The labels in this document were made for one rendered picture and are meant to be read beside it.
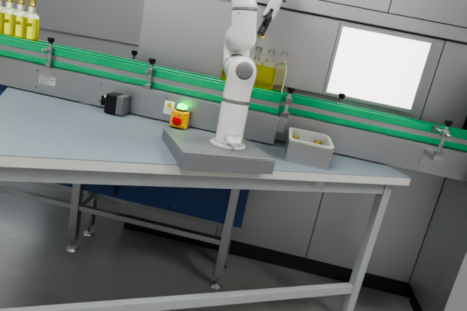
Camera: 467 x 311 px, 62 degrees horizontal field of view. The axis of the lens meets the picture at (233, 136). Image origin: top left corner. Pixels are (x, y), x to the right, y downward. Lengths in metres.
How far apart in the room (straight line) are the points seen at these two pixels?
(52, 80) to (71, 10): 2.06
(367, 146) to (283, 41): 0.62
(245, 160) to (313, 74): 0.77
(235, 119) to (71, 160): 0.52
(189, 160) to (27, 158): 0.45
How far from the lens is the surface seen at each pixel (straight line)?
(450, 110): 2.11
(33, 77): 1.98
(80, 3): 3.94
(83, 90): 1.86
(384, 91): 1.98
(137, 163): 1.22
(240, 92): 1.31
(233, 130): 1.33
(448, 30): 2.05
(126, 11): 3.96
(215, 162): 1.23
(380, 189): 1.76
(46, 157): 1.21
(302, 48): 1.91
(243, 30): 1.31
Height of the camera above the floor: 1.17
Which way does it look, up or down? 14 degrees down
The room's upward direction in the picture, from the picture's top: 11 degrees clockwise
